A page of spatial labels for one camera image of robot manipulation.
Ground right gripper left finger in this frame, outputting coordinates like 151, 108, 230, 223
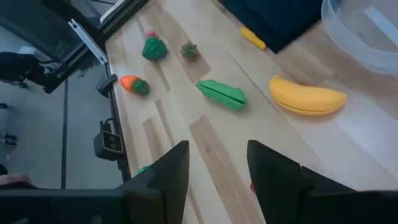
117, 140, 190, 224

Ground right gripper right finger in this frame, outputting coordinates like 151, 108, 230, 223
247, 139, 358, 224

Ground yellow toy banana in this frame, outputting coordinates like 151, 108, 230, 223
268, 74, 348, 117

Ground large green toy pepper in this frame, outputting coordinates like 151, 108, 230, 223
119, 74, 151, 97

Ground red toy strawberry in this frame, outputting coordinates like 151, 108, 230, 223
180, 40, 200, 63

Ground green ridged toy vegetable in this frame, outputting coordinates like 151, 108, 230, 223
141, 29, 169, 62

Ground yellow toy corn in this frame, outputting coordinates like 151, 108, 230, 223
239, 26, 267, 51

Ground small green toy produce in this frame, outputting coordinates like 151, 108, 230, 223
134, 164, 152, 177

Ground black table clamp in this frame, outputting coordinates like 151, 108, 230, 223
95, 73, 119, 98

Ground clear plastic container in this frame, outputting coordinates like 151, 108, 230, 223
321, 0, 398, 76

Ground silver aluminium extrusion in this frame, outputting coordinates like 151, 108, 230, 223
67, 17, 109, 65

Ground dark blue folded cloth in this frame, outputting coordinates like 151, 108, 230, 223
217, 0, 324, 55

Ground black box camera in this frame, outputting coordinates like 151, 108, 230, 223
93, 119, 124, 162

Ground black table frame rail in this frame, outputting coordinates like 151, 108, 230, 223
104, 60, 132, 184

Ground black rig frame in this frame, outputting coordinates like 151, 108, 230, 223
0, 0, 150, 94

